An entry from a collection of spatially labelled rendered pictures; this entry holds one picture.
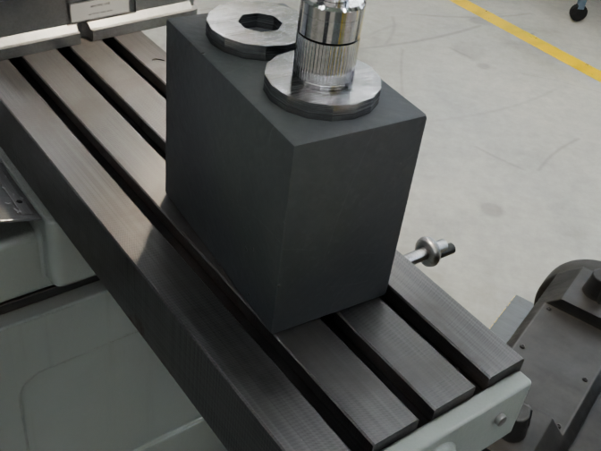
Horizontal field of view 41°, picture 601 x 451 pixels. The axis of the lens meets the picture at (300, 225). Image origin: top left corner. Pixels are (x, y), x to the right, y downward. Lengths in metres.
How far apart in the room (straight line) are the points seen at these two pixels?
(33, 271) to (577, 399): 0.76
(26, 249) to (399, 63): 2.57
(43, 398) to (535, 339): 0.72
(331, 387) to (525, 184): 2.18
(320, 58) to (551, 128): 2.59
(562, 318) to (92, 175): 0.80
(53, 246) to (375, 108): 0.46
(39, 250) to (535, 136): 2.34
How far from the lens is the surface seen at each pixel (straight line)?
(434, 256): 1.45
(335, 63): 0.59
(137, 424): 1.28
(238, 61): 0.66
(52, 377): 1.11
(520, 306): 1.65
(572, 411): 1.22
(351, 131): 0.58
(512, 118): 3.15
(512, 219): 2.59
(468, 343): 0.71
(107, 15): 1.13
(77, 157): 0.87
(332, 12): 0.58
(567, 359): 1.29
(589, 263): 1.49
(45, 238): 0.94
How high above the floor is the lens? 1.44
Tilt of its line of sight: 38 degrees down
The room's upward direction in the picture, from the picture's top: 8 degrees clockwise
